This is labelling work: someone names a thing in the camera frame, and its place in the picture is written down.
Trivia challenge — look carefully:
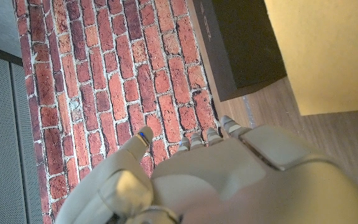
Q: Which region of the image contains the yellow manila envelope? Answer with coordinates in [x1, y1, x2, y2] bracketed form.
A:
[264, 0, 358, 116]

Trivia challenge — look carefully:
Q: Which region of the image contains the dark perforated wall panel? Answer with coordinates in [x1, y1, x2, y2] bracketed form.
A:
[0, 42, 44, 224]

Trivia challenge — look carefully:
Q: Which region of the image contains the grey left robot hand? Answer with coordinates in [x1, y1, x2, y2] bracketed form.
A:
[54, 115, 358, 224]

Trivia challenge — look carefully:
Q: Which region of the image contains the black rectangular box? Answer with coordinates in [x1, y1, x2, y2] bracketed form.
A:
[193, 0, 288, 102]

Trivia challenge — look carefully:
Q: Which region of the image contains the printed brick backdrop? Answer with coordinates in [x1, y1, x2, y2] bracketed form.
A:
[12, 0, 221, 224]

